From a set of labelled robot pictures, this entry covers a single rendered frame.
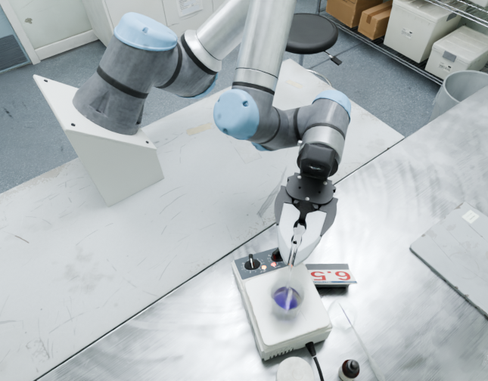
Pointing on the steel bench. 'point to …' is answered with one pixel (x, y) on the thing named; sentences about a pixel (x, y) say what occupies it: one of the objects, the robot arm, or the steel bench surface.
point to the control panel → (260, 264)
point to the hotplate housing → (282, 342)
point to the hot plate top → (270, 328)
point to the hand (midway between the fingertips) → (293, 254)
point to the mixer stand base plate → (464, 256)
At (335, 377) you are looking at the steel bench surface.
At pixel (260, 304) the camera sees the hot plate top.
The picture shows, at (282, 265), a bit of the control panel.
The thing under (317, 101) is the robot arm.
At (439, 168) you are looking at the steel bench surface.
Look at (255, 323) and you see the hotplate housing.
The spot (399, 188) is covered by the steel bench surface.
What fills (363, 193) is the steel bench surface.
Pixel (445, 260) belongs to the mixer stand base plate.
